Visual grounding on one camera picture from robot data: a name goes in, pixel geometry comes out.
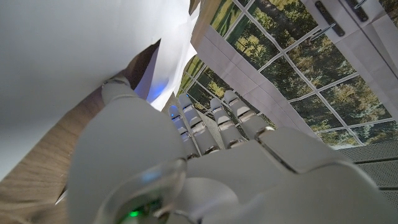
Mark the white paper sheet with slits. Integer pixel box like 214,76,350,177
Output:
0,0,192,182

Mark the printed window backdrop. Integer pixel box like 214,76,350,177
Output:
175,0,398,149

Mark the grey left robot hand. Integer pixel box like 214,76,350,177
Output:
67,77,398,224

